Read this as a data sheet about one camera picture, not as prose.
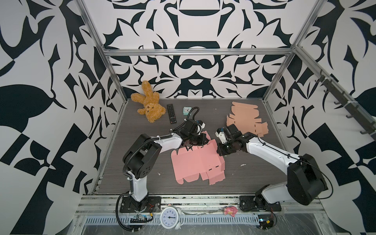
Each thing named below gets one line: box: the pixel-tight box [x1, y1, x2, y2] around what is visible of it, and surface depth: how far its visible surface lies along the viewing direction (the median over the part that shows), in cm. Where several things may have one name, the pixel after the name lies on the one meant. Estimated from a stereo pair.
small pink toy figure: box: [223, 205, 239, 218], surface depth 72 cm
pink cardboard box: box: [170, 130, 226, 186], surface depth 87 cm
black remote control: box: [166, 103, 177, 124], surface depth 110 cm
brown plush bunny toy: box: [130, 80, 167, 123], surface depth 108 cm
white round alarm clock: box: [158, 206, 185, 230], surface depth 70 cm
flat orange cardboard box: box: [226, 101, 269, 138], surface depth 111 cm
